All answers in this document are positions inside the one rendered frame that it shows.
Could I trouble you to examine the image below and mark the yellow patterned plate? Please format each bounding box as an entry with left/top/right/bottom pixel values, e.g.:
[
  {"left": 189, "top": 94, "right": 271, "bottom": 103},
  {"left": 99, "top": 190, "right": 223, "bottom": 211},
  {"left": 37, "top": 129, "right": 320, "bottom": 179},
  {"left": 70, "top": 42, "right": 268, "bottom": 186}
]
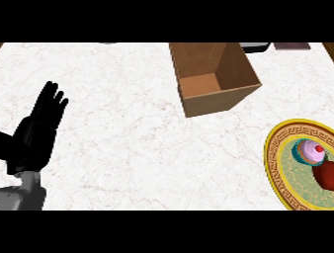
[{"left": 263, "top": 118, "right": 334, "bottom": 211}]

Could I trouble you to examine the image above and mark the dark purple flat object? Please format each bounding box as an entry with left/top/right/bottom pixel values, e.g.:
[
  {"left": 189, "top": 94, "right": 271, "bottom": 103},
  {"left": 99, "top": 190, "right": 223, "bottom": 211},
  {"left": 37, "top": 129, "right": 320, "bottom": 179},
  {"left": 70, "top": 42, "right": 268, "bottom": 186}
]
[{"left": 274, "top": 42, "right": 312, "bottom": 51}]

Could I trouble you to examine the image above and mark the red bell pepper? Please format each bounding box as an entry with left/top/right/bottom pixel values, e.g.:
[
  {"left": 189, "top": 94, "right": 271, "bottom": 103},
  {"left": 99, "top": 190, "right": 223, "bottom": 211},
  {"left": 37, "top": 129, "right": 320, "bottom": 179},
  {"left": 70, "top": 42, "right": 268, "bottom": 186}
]
[{"left": 311, "top": 153, "right": 334, "bottom": 193}]

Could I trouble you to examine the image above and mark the brown cardboard box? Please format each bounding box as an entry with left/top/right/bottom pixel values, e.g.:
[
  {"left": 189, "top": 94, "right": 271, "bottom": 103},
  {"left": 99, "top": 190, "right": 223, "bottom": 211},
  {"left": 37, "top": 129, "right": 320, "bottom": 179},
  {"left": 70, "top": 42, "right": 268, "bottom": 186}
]
[{"left": 167, "top": 42, "right": 265, "bottom": 119}]

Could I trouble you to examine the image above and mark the pink frosted cupcake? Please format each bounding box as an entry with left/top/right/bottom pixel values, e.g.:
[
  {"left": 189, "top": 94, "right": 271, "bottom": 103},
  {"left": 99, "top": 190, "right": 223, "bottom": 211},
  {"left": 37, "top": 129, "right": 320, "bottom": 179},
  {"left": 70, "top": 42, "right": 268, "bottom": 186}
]
[{"left": 291, "top": 138, "right": 330, "bottom": 166}]

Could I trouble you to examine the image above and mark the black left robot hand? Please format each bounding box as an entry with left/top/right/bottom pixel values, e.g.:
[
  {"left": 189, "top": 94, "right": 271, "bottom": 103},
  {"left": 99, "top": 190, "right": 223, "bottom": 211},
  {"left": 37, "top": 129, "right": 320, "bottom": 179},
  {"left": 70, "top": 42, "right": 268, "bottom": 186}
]
[{"left": 0, "top": 80, "right": 70, "bottom": 176}]

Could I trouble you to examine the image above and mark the dark grey appliance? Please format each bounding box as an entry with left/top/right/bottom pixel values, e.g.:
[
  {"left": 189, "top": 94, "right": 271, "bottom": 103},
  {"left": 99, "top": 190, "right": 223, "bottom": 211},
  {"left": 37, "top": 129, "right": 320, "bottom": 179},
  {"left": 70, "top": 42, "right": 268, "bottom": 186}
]
[{"left": 238, "top": 42, "right": 274, "bottom": 54}]

